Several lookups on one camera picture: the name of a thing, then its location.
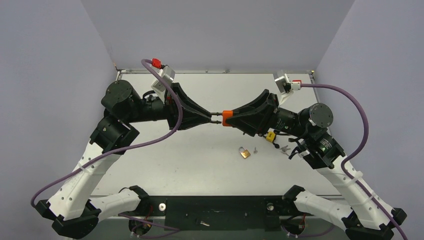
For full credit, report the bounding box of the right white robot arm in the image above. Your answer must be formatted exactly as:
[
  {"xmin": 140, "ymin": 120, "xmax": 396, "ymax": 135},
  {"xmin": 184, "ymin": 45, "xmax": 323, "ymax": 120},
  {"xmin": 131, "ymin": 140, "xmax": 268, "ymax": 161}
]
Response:
[{"xmin": 222, "ymin": 90, "xmax": 407, "ymax": 240}]

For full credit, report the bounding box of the silver key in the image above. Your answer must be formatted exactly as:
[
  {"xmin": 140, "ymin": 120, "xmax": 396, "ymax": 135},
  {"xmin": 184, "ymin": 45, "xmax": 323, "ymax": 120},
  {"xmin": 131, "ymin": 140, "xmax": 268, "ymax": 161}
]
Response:
[{"xmin": 274, "ymin": 144, "xmax": 291, "ymax": 157}]

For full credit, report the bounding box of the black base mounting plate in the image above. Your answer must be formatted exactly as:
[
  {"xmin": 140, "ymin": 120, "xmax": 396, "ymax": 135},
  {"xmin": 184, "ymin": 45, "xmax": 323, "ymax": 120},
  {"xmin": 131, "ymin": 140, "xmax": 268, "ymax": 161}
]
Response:
[{"xmin": 128, "ymin": 195, "xmax": 303, "ymax": 231}]

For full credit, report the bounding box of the aluminium frame rail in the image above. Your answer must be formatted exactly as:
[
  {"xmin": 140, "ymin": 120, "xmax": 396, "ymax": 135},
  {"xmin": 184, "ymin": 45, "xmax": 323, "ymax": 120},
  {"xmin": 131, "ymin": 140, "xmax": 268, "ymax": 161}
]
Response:
[{"xmin": 88, "ymin": 191, "xmax": 352, "ymax": 221}]

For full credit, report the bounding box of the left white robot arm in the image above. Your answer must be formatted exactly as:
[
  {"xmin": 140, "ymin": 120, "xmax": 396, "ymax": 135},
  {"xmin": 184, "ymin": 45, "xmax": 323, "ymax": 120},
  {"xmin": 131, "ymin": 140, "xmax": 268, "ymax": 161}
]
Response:
[{"xmin": 34, "ymin": 80, "xmax": 179, "ymax": 239}]

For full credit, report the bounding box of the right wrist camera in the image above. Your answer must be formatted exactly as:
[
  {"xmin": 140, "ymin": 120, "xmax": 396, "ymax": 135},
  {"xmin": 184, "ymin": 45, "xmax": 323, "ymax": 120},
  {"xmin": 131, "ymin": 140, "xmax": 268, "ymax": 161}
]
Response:
[{"xmin": 273, "ymin": 71, "xmax": 302, "ymax": 107}]

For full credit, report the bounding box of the yellow padlock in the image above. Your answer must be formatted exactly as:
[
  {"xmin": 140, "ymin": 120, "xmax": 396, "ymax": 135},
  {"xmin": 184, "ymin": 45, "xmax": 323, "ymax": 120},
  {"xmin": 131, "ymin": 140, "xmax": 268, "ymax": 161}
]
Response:
[{"xmin": 264, "ymin": 131, "xmax": 277, "ymax": 143}]

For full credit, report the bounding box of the orange padlock with key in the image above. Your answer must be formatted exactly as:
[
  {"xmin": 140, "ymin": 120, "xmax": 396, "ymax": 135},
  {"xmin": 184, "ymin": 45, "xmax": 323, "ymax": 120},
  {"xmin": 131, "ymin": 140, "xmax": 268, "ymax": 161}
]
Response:
[{"xmin": 210, "ymin": 110, "xmax": 234, "ymax": 127}]

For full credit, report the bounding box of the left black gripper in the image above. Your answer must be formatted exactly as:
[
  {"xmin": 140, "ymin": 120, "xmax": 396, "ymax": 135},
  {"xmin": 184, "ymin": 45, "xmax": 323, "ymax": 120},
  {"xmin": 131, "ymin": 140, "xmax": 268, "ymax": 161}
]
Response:
[{"xmin": 125, "ymin": 83, "xmax": 212, "ymax": 133}]

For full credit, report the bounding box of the brass padlock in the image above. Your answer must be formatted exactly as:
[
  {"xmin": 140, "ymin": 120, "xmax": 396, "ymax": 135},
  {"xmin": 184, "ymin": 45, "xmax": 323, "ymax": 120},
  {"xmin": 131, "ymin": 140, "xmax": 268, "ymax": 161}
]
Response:
[{"xmin": 238, "ymin": 146, "xmax": 251, "ymax": 159}]

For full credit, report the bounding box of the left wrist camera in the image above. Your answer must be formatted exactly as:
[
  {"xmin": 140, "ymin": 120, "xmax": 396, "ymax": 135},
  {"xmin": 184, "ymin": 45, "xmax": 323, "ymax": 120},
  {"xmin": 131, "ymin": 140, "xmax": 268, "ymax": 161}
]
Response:
[{"xmin": 151, "ymin": 58, "xmax": 176, "ymax": 102}]

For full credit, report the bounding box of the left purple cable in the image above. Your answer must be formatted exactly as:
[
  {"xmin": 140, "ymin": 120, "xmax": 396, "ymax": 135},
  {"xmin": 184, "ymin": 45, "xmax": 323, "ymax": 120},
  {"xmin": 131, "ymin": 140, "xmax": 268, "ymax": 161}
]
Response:
[{"xmin": 30, "ymin": 58, "xmax": 184, "ymax": 208}]

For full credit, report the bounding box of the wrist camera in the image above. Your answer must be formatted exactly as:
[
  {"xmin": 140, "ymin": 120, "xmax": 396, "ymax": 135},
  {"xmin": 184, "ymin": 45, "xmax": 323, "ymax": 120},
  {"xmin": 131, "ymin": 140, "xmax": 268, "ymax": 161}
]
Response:
[
  {"xmin": 273, "ymin": 71, "xmax": 302, "ymax": 107},
  {"xmin": 151, "ymin": 58, "xmax": 176, "ymax": 102}
]

